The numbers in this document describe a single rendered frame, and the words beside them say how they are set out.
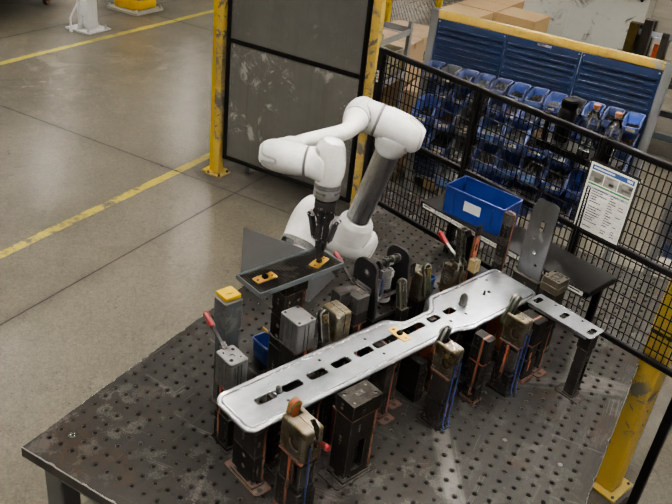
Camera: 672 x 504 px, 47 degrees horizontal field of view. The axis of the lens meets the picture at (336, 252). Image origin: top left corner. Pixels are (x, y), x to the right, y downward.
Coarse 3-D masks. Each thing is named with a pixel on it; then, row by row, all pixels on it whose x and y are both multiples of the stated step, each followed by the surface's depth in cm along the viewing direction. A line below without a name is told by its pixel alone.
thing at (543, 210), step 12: (540, 204) 298; (552, 204) 294; (540, 216) 300; (552, 216) 295; (528, 228) 306; (552, 228) 297; (528, 240) 307; (540, 240) 303; (528, 252) 309; (540, 252) 304; (528, 264) 310; (540, 264) 306; (540, 276) 307
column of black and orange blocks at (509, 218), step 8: (504, 216) 316; (512, 216) 313; (504, 224) 317; (512, 224) 316; (504, 232) 318; (496, 240) 322; (504, 240) 320; (496, 248) 324; (504, 248) 321; (496, 256) 325; (504, 256) 324; (496, 264) 326
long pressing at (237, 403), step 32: (448, 288) 297; (480, 288) 300; (512, 288) 303; (384, 320) 274; (416, 320) 277; (448, 320) 279; (480, 320) 281; (320, 352) 255; (352, 352) 257; (384, 352) 258; (256, 384) 238; (320, 384) 241; (256, 416) 226
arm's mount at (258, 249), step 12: (252, 240) 332; (264, 240) 329; (276, 240) 326; (252, 252) 335; (264, 252) 332; (276, 252) 329; (288, 252) 326; (252, 264) 338; (264, 264) 335; (324, 276) 339; (312, 288) 331
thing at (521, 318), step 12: (516, 312) 282; (504, 324) 282; (516, 324) 278; (528, 324) 276; (504, 336) 284; (516, 336) 280; (528, 336) 279; (504, 348) 286; (516, 348) 280; (504, 360) 287; (516, 360) 286; (492, 372) 293; (504, 372) 289; (516, 372) 286; (492, 384) 295; (504, 384) 290; (516, 384) 292; (504, 396) 291
